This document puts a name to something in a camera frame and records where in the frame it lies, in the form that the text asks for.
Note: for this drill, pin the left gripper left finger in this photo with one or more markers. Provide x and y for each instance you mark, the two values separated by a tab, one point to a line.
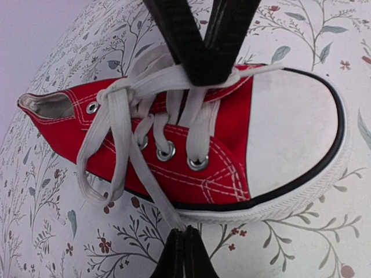
171	261

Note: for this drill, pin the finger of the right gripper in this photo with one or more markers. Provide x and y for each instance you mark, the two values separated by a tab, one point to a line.
176	23
228	25

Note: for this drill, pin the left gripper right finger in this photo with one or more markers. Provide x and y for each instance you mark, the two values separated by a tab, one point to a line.
197	263

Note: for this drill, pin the red sneaker with laces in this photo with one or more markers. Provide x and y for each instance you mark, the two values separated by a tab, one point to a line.
263	144

